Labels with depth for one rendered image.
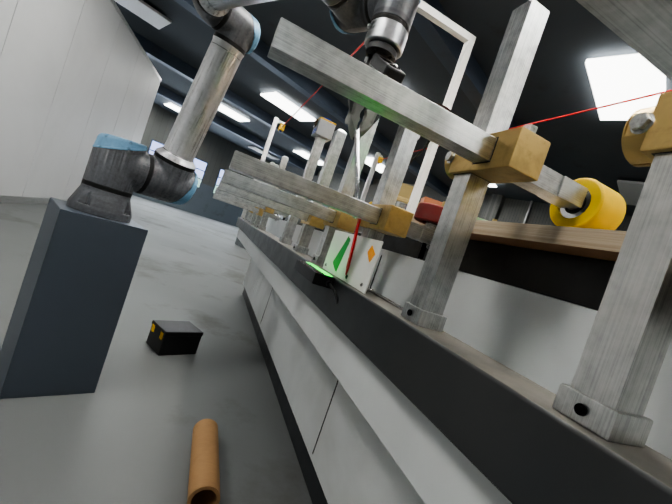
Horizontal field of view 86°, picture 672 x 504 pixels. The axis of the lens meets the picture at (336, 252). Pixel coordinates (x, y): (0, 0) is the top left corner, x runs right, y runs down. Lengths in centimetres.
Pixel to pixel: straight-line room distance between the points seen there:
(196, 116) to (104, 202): 42
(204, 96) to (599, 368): 133
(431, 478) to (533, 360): 26
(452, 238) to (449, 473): 28
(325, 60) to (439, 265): 29
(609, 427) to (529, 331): 35
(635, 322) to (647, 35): 19
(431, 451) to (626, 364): 25
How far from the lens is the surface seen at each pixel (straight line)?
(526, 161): 49
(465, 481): 46
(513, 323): 69
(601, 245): 57
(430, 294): 51
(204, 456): 122
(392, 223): 67
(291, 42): 41
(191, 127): 144
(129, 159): 140
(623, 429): 35
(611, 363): 35
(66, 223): 134
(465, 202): 53
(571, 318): 63
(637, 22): 27
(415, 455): 52
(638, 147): 40
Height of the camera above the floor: 77
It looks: 1 degrees down
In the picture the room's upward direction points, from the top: 19 degrees clockwise
